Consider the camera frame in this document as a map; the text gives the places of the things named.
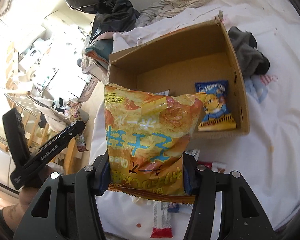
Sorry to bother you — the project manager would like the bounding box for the person's left hand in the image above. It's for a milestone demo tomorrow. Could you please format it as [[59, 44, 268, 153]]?
[[2, 166, 56, 230]]

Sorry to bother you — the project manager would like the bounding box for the red white long snack packet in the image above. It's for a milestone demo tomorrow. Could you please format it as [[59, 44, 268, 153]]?
[[150, 202, 173, 238]]

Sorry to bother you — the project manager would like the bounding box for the black plastic bag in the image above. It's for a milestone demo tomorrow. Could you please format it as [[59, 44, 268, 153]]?
[[65, 0, 140, 42]]

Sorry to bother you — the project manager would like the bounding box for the white printed bed sheet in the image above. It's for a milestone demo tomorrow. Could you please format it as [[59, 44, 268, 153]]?
[[88, 0, 300, 240]]

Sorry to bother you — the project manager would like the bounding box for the blue cartoon snack bag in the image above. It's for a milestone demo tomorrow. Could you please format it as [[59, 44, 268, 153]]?
[[195, 80, 237, 132]]

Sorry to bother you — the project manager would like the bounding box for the grey cloth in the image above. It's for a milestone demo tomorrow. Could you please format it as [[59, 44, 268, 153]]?
[[228, 26, 270, 78]]

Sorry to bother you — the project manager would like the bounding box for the brown cardboard box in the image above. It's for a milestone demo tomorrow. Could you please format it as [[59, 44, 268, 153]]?
[[108, 16, 250, 141]]

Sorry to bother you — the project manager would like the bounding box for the teal orange folded blanket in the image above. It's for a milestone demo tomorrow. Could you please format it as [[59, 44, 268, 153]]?
[[85, 39, 113, 69]]

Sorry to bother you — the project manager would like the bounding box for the orange cheese chips bag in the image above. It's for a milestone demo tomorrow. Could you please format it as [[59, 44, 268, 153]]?
[[104, 83, 203, 204]]

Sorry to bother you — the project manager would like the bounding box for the clear white snack bag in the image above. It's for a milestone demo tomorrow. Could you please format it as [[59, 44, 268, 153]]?
[[154, 89, 170, 96]]

